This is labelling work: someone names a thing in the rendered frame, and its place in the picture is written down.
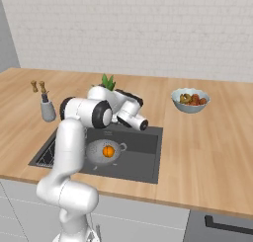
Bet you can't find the yellow green fruit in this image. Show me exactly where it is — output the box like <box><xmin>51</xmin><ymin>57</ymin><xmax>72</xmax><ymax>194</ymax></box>
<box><xmin>179</xmin><ymin>93</ymin><xmax>194</xmax><ymax>106</ymax></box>

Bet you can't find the black dishwasher handle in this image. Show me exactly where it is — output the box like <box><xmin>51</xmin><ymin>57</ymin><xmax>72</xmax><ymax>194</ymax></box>
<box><xmin>204</xmin><ymin>214</ymin><xmax>253</xmax><ymax>236</ymax></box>

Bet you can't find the pale grey cupboard front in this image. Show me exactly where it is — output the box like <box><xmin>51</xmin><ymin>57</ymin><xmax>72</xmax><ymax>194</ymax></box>
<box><xmin>86</xmin><ymin>194</ymin><xmax>192</xmax><ymax>242</ymax></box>
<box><xmin>0</xmin><ymin>178</ymin><xmax>63</xmax><ymax>242</ymax></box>

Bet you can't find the grey utensil pot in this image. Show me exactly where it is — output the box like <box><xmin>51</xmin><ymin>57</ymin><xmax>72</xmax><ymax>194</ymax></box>
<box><xmin>40</xmin><ymin>98</ymin><xmax>57</xmax><ymax>123</ymax></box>

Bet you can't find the orange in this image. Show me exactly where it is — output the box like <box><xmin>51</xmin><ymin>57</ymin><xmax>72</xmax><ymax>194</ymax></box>
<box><xmin>102</xmin><ymin>145</ymin><xmax>116</xmax><ymax>159</ymax></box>

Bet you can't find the dark grey sink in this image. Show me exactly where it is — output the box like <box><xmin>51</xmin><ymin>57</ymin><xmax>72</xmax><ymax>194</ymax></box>
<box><xmin>28</xmin><ymin>121</ymin><xmax>164</xmax><ymax>185</ymax></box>

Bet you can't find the red fruit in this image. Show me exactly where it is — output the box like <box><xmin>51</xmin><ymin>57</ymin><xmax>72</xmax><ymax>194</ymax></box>
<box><xmin>191</xmin><ymin>93</ymin><xmax>209</xmax><ymax>107</ymax></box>

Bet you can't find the grey dishwasher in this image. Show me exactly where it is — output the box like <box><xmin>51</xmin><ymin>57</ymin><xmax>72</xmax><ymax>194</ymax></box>
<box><xmin>182</xmin><ymin>208</ymin><xmax>253</xmax><ymax>242</ymax></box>

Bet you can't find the pale blue fruit bowl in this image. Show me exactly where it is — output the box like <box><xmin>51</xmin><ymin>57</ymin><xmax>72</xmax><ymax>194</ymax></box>
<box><xmin>170</xmin><ymin>87</ymin><xmax>211</xmax><ymax>115</ymax></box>

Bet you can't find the green plant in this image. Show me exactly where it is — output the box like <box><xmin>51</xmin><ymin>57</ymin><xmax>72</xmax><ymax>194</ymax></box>
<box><xmin>101</xmin><ymin>73</ymin><xmax>118</xmax><ymax>92</ymax></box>

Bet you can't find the grey metal colander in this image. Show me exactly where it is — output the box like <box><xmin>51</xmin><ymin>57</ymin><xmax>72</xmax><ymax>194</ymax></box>
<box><xmin>85</xmin><ymin>138</ymin><xmax>128</xmax><ymax>165</ymax></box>

